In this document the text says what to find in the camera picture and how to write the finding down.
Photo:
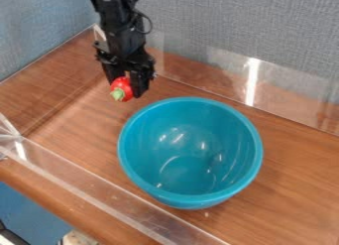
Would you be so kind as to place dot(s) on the clear acrylic left bracket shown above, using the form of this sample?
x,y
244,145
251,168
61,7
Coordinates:
x,y
11,140

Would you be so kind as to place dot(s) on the red toy strawberry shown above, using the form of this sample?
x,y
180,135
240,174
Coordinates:
x,y
120,89

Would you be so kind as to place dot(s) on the clear acrylic barrier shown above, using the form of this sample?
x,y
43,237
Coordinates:
x,y
155,222
292,94

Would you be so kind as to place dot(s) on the blue plastic bowl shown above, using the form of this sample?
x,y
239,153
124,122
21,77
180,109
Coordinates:
x,y
191,151

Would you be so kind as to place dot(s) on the clear acrylic back barrier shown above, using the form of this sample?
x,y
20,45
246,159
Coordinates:
x,y
292,94

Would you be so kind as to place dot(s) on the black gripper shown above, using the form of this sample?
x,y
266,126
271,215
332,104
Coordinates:
x,y
120,53

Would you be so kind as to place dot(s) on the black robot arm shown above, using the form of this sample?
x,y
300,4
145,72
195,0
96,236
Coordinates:
x,y
119,15

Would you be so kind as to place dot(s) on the clear acrylic front barrier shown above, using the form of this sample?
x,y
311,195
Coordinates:
x,y
155,222

